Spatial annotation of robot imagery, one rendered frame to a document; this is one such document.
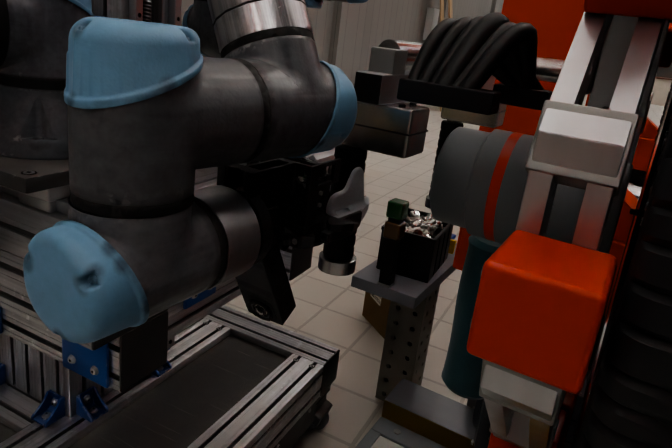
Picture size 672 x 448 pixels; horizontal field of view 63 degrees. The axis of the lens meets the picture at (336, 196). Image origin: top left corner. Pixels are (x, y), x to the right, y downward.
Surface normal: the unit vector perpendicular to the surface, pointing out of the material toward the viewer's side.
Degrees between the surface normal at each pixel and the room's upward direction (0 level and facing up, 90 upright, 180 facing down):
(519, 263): 0
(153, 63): 88
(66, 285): 90
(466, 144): 41
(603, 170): 90
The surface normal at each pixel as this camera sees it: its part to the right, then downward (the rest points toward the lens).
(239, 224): 0.81, -0.24
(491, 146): -0.25, -0.58
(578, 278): 0.11, -0.95
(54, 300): -0.50, 0.19
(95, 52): -0.28, 0.21
